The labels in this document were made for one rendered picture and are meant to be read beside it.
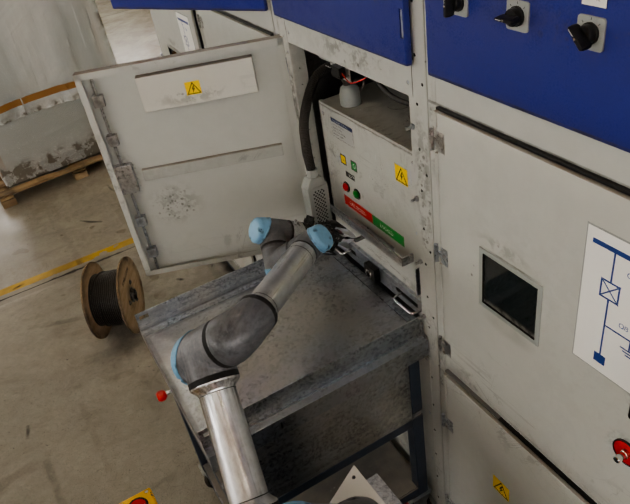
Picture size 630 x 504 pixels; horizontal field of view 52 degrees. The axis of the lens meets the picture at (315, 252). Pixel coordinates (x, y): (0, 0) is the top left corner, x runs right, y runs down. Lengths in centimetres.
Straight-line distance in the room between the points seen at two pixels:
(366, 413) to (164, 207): 95
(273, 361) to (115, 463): 125
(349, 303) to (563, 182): 101
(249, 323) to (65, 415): 198
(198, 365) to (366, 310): 70
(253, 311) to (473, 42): 69
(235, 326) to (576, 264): 68
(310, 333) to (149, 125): 82
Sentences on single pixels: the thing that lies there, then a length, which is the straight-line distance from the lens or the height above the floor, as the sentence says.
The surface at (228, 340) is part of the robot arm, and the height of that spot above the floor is 124.
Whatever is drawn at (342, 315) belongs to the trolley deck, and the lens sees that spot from 197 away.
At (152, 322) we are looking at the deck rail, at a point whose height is 86.
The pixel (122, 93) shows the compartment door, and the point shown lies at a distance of 208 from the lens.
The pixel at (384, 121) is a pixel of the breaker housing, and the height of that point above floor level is 139.
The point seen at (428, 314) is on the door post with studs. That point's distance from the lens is 180.
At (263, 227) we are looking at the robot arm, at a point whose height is 121.
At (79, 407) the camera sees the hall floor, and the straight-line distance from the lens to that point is 326.
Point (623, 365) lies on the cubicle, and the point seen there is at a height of 125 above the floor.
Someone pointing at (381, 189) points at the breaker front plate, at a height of 122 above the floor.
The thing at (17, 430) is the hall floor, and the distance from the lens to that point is 332.
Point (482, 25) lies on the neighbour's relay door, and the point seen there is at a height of 178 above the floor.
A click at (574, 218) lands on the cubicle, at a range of 118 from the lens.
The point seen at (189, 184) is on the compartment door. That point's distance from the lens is 219.
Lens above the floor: 214
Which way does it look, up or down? 35 degrees down
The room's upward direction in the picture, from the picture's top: 10 degrees counter-clockwise
